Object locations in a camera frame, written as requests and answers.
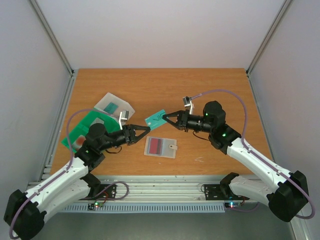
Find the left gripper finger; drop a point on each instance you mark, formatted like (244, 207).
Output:
(140, 128)
(139, 133)

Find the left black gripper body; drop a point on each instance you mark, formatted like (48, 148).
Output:
(127, 137)

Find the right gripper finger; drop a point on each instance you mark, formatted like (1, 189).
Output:
(175, 114)
(173, 121)

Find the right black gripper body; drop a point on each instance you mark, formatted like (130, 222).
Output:
(183, 120)

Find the teal card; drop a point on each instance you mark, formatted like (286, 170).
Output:
(111, 108)
(156, 120)

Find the beige card holder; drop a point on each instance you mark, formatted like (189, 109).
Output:
(169, 148)

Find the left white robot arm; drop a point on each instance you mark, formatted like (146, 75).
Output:
(27, 212)

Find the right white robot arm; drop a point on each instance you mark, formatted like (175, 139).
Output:
(283, 191)

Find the red striped card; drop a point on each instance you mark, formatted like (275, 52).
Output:
(155, 146)

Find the teal card in box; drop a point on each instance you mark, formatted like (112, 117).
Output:
(111, 108)

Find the red dot card in tray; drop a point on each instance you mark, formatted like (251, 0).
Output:
(78, 142)

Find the translucent white plastic box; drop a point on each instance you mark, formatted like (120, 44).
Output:
(123, 105)

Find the green plastic tray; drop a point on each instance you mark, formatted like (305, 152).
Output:
(83, 126)

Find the left small circuit board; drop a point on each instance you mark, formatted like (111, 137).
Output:
(94, 206)

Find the small circuit board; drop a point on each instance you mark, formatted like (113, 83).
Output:
(94, 206)
(232, 205)

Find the right small circuit board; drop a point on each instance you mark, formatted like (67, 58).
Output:
(232, 205)

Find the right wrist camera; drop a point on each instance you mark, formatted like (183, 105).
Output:
(188, 104)

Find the aluminium front rail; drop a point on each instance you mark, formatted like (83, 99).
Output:
(160, 188)

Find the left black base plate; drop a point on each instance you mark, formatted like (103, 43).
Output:
(102, 191)

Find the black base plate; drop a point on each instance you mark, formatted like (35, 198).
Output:
(212, 192)
(102, 191)

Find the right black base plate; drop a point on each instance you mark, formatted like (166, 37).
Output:
(212, 192)

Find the grey slotted cable duct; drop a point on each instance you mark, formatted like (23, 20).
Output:
(141, 208)

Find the left aluminium corner post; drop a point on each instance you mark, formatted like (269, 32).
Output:
(47, 28)

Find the aluminium corner post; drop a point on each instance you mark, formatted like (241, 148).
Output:
(284, 8)
(47, 28)

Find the right aluminium corner post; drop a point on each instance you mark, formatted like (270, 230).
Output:
(284, 8)

